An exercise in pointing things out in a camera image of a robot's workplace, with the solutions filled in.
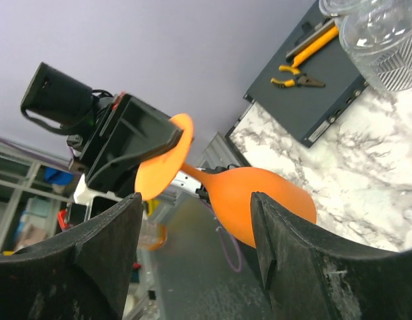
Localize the clear wine glass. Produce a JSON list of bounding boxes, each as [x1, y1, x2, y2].
[[339, 1, 412, 91], [319, 0, 359, 17]]

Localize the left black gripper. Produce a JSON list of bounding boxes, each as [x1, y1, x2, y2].
[[21, 62, 182, 197]]

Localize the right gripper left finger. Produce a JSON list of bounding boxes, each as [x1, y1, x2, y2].
[[0, 193, 143, 319]]

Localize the background shelf clutter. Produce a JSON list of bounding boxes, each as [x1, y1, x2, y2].
[[0, 138, 81, 252]]

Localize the grey orange hand tool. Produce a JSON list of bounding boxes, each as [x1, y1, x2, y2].
[[285, 19, 339, 67]]

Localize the orange plastic wine glass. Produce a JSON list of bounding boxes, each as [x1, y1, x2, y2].
[[134, 113, 317, 248]]

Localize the yellow handled pliers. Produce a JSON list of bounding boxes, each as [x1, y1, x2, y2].
[[270, 65, 325, 89]]

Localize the dark grey box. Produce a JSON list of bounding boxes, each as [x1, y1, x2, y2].
[[244, 1, 367, 147]]

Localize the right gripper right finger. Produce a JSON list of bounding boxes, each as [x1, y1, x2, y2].
[[251, 192, 412, 319]]

